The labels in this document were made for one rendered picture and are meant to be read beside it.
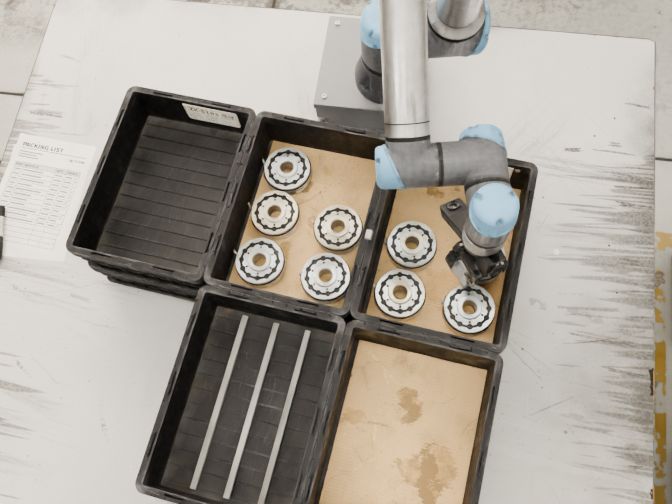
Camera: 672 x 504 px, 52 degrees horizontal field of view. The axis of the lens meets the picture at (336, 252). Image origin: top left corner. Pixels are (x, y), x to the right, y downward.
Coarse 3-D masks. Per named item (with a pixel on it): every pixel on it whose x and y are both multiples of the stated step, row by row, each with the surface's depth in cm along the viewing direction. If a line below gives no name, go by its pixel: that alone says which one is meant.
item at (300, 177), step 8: (280, 152) 151; (288, 152) 151; (296, 152) 150; (272, 160) 150; (296, 160) 150; (304, 160) 150; (264, 168) 150; (272, 168) 149; (304, 168) 149; (272, 176) 149; (296, 176) 148; (304, 176) 148; (272, 184) 148; (280, 184) 148; (288, 184) 148; (296, 184) 148
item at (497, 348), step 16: (512, 160) 139; (384, 192) 138; (528, 192) 136; (528, 208) 135; (528, 224) 134; (368, 240) 135; (368, 256) 134; (512, 272) 131; (512, 288) 130; (352, 304) 131; (512, 304) 129; (368, 320) 130; (384, 320) 130; (432, 336) 128; (448, 336) 128; (496, 352) 127
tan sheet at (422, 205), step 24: (408, 192) 149; (432, 192) 148; (456, 192) 148; (408, 216) 147; (432, 216) 147; (384, 240) 146; (456, 240) 144; (384, 264) 144; (432, 264) 143; (432, 288) 141; (432, 312) 140; (480, 336) 137
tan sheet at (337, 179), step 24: (288, 144) 155; (288, 168) 153; (312, 168) 152; (336, 168) 152; (360, 168) 151; (264, 192) 151; (312, 192) 150; (336, 192) 150; (360, 192) 150; (312, 216) 148; (360, 216) 148; (288, 240) 147; (312, 240) 147; (288, 264) 145; (264, 288) 144; (288, 288) 143
